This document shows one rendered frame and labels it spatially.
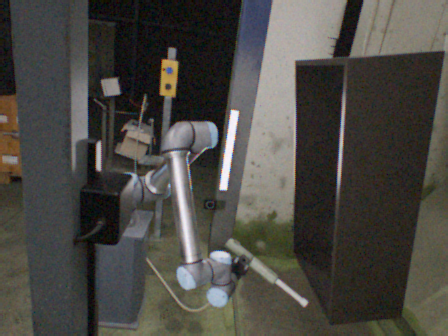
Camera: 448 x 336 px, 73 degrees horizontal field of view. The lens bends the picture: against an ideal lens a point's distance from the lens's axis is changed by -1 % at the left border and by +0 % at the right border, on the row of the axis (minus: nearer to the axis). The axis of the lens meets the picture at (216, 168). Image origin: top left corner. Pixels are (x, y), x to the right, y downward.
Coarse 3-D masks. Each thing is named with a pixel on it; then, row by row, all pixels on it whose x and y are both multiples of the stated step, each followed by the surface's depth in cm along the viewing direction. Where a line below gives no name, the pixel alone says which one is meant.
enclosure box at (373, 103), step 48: (336, 96) 168; (384, 96) 109; (432, 96) 111; (336, 144) 177; (384, 144) 115; (336, 192) 188; (384, 192) 122; (336, 240) 128; (384, 240) 130; (336, 288) 136; (384, 288) 138
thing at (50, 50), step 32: (32, 0) 25; (64, 0) 25; (32, 32) 26; (64, 32) 26; (32, 64) 27; (64, 64) 27; (32, 96) 27; (64, 96) 27; (32, 128) 28; (64, 128) 28; (32, 160) 29; (64, 160) 29; (32, 192) 30; (64, 192) 30; (32, 224) 31; (64, 224) 31; (32, 256) 33; (64, 256) 33; (32, 288) 34; (64, 288) 34; (64, 320) 35
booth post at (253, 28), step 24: (264, 0) 198; (240, 24) 211; (264, 24) 202; (240, 48) 207; (240, 72) 212; (240, 96) 217; (240, 120) 222; (240, 144) 228; (240, 168) 234; (216, 192) 247; (216, 216) 246; (216, 240) 253
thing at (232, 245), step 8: (232, 240) 159; (232, 248) 156; (240, 248) 156; (240, 256) 155; (248, 256) 154; (256, 264) 152; (256, 272) 153; (264, 272) 151; (272, 272) 152; (272, 280) 150; (288, 288) 149; (296, 296) 148; (304, 304) 146
